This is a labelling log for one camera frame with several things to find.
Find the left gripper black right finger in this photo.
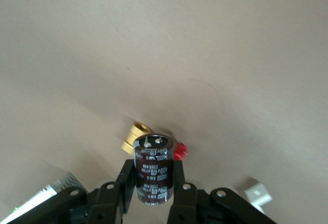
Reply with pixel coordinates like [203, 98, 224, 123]
[166, 160, 278, 224]

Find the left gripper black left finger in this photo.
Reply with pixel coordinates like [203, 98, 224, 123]
[15, 158, 137, 224]

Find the grey perforated metal box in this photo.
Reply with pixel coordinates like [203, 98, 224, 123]
[0, 172, 83, 224]

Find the brass valve with red handle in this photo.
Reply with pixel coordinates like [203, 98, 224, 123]
[120, 122, 190, 162]

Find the white curved plastic bracket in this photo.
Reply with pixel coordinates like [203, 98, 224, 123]
[234, 177, 273, 215]

